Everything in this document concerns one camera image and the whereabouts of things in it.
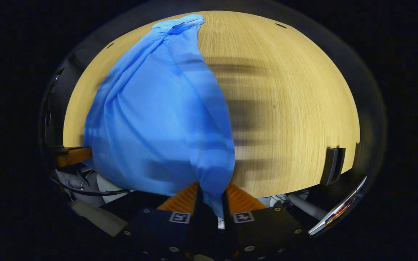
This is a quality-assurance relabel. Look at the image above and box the grey metal tube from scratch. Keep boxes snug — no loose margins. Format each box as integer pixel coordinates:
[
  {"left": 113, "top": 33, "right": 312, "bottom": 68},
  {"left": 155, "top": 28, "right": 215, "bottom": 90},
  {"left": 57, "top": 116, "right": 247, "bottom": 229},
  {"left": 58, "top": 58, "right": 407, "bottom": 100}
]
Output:
[{"left": 288, "top": 193, "right": 326, "bottom": 220}]

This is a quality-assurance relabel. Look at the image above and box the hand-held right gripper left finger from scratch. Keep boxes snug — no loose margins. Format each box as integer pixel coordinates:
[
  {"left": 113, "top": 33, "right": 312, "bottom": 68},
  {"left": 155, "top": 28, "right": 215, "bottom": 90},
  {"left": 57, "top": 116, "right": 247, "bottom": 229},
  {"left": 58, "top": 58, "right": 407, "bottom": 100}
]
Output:
[{"left": 121, "top": 181, "right": 205, "bottom": 261}]

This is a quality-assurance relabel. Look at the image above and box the silver edged red panel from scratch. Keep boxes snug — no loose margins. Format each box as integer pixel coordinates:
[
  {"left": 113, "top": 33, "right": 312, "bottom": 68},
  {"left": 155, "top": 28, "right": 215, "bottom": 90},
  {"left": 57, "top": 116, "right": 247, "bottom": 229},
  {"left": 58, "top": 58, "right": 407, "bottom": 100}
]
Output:
[{"left": 308, "top": 176, "right": 368, "bottom": 236}]

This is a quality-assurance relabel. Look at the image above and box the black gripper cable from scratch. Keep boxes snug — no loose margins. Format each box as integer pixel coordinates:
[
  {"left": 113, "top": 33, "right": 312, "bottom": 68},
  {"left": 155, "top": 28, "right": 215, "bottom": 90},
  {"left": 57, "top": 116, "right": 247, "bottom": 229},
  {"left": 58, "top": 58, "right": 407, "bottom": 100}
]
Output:
[{"left": 51, "top": 170, "right": 131, "bottom": 197}]

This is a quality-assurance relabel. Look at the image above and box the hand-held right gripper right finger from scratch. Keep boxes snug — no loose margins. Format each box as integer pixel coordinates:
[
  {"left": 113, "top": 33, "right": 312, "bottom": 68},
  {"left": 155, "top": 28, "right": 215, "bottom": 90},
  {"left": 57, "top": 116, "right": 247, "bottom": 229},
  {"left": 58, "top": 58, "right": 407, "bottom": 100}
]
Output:
[{"left": 221, "top": 182, "right": 308, "bottom": 261}]

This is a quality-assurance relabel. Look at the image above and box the light blue T-shirt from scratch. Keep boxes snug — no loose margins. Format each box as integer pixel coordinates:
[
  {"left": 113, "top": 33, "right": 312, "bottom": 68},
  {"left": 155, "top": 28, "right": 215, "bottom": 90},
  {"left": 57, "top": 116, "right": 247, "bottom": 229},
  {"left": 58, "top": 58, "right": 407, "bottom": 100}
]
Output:
[{"left": 83, "top": 14, "right": 236, "bottom": 220}]

